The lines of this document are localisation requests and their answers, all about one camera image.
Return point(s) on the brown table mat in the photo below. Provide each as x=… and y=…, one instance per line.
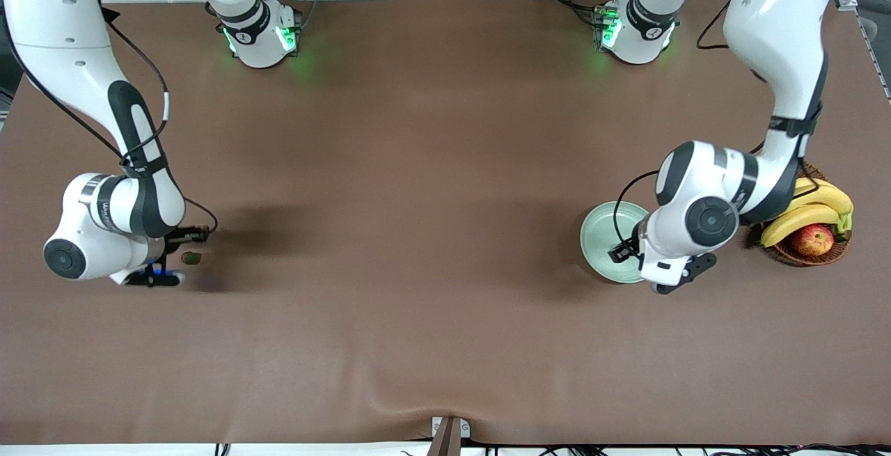
x=418, y=303

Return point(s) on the brown wicker basket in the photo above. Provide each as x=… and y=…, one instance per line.
x=790, y=257

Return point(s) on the grey metal clamp plate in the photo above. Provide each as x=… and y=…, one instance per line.
x=465, y=429

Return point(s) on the dark greenish red strawberry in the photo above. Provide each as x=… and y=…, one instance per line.
x=190, y=257

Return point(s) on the large yellow banana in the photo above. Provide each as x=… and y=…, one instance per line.
x=828, y=198

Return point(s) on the pale green round plate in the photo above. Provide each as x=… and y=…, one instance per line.
x=595, y=240

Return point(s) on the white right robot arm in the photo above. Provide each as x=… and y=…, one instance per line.
x=62, y=38

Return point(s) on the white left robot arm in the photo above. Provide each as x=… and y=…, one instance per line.
x=779, y=24

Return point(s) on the red apple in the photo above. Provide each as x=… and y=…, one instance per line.
x=812, y=240

